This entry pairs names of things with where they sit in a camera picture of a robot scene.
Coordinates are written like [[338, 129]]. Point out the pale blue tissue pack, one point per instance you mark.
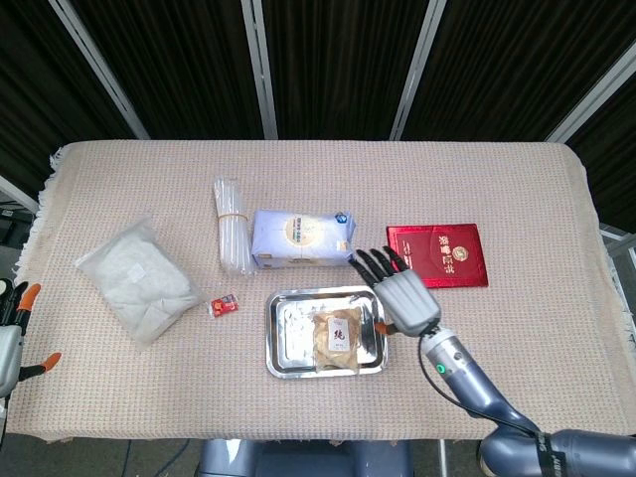
[[304, 238]]

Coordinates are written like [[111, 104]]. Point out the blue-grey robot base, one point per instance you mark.
[[305, 458]]

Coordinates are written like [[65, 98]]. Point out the silver metal tray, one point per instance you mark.
[[298, 333]]

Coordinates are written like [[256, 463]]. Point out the clear bag of snacks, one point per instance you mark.
[[338, 342]]

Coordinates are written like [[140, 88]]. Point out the beige woven tablecloth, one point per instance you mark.
[[318, 199]]

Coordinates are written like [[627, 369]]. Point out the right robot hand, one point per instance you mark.
[[397, 293]]

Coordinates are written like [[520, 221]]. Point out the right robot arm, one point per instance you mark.
[[492, 397]]

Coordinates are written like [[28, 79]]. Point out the small red candy wrapper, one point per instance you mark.
[[224, 304]]

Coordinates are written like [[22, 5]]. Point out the bundle of clear straws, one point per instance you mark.
[[231, 226]]

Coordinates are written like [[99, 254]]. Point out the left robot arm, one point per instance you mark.
[[2, 412]]

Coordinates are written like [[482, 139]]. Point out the clear bag of white contents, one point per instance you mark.
[[141, 283]]

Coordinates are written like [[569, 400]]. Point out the red certificate booklet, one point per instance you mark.
[[447, 256]]

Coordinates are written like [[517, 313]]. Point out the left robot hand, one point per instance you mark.
[[9, 348]]

